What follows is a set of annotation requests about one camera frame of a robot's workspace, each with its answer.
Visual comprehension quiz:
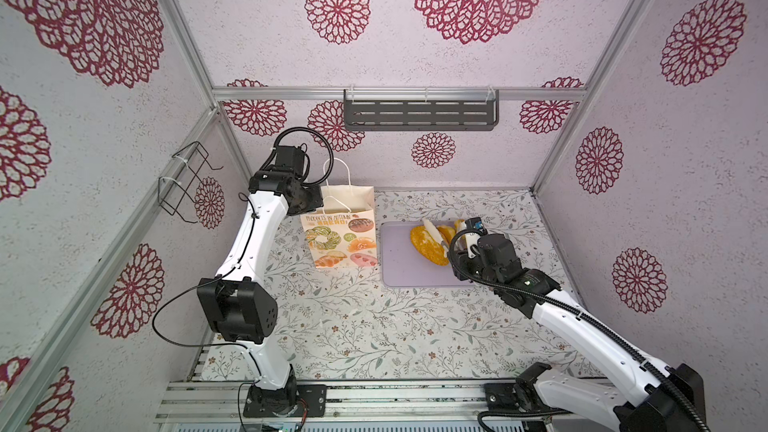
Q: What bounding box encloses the large orange twisted bread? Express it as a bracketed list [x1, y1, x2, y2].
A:
[410, 226, 449, 266]

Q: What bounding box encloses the printed paper bakery bag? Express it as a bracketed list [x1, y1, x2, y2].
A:
[301, 181, 378, 270]

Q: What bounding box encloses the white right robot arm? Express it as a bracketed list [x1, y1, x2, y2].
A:
[410, 217, 709, 431]

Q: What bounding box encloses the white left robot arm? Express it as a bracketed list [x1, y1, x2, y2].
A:
[196, 146, 319, 417]

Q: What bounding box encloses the round orange fake bun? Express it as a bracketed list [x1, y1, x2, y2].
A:
[437, 225, 457, 245]

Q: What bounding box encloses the lavender cutting board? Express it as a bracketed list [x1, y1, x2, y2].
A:
[378, 221, 471, 288]

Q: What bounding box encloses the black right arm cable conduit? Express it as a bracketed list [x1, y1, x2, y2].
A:
[446, 227, 712, 432]

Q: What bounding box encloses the grey wall shelf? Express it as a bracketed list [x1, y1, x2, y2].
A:
[342, 90, 500, 132]

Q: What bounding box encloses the black wire wall basket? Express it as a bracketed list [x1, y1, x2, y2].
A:
[156, 141, 223, 224]

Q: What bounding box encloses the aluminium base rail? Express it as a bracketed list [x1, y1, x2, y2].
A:
[154, 379, 625, 432]

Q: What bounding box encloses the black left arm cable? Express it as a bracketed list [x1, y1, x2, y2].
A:
[151, 125, 335, 432]

